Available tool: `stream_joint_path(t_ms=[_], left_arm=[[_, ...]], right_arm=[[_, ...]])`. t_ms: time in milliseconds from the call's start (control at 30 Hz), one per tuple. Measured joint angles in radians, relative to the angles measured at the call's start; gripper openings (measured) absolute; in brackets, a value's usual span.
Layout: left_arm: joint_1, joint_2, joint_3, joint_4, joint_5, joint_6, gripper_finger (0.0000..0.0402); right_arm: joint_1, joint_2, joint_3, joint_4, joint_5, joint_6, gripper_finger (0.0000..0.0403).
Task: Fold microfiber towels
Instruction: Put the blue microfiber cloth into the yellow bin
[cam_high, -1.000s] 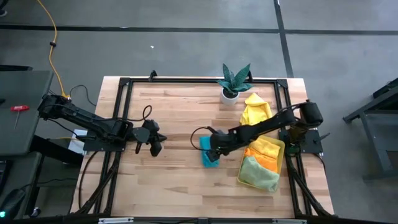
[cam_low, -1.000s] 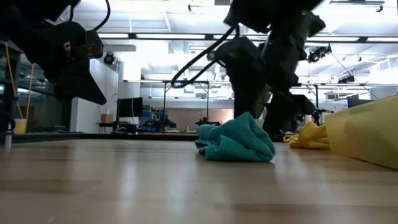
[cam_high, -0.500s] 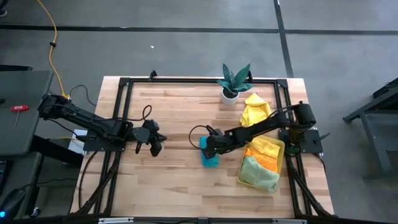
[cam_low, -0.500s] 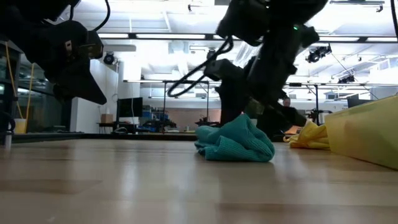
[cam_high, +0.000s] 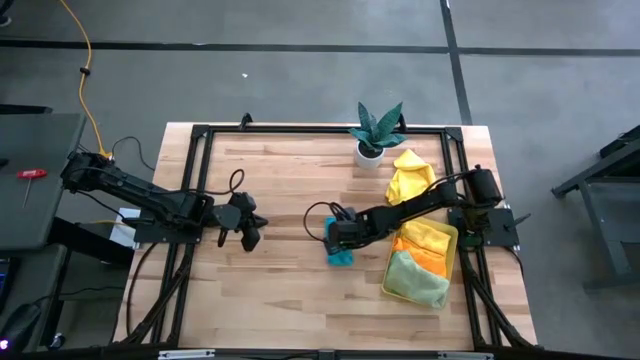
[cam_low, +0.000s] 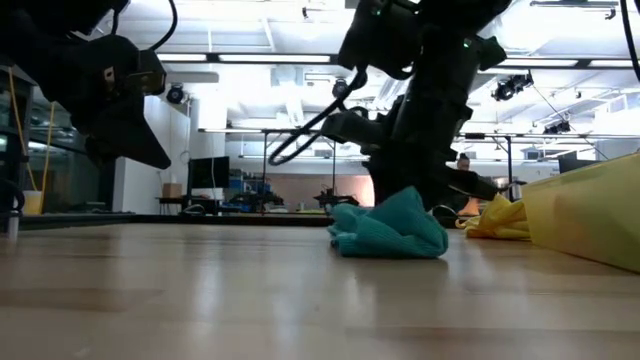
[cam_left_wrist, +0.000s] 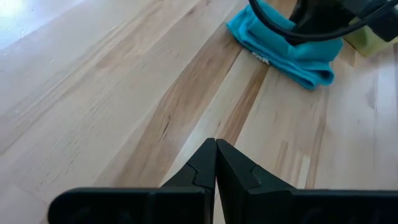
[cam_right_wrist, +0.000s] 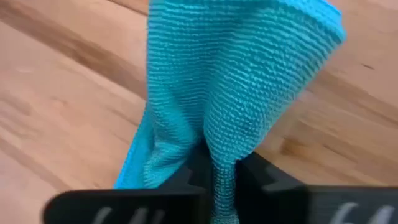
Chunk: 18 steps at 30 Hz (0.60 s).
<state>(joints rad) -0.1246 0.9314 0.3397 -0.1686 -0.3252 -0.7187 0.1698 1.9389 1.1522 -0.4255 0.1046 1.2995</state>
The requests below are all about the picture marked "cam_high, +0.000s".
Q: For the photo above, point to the yellow translucent plastic bin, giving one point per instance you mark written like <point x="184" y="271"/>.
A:
<point x="452" y="245"/>

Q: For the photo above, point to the green snake plant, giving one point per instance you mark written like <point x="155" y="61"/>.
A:
<point x="375" y="130"/>

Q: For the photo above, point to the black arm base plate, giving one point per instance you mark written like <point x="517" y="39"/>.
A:
<point x="500" y="225"/>
<point x="160" y="236"/>

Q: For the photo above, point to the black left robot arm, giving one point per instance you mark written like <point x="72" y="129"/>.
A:
<point x="140" y="195"/>

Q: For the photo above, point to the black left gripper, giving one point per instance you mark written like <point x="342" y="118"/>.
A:
<point x="235" y="215"/>

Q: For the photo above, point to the light green microfiber towel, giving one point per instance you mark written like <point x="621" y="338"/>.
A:
<point x="415" y="280"/>

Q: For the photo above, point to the orange microfiber towel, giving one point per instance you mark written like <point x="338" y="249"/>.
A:
<point x="430" y="262"/>

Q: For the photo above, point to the grey metal stand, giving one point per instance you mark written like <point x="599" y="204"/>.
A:
<point x="600" y="220"/>

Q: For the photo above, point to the teal microfiber towel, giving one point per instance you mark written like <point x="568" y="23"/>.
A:
<point x="340" y="258"/>

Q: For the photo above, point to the grey side table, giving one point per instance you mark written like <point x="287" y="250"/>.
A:
<point x="45" y="225"/>

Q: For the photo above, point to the white plant pot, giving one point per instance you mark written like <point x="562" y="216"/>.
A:
<point x="370" y="161"/>

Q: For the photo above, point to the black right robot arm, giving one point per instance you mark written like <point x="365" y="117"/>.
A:
<point x="430" y="197"/>

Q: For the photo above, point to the white box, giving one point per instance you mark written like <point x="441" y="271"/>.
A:
<point x="120" y="230"/>

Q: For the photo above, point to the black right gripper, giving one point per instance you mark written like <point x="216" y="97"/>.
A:
<point x="350" y="230"/>

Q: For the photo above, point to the yellow microfiber towel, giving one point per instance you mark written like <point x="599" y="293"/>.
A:
<point x="425" y="235"/>
<point x="407" y="177"/>

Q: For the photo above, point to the black aluminium frame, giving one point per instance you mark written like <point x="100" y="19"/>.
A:
<point x="230" y="129"/>

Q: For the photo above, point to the silver bracket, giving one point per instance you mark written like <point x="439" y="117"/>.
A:
<point x="465" y="355"/>
<point x="185" y="354"/>

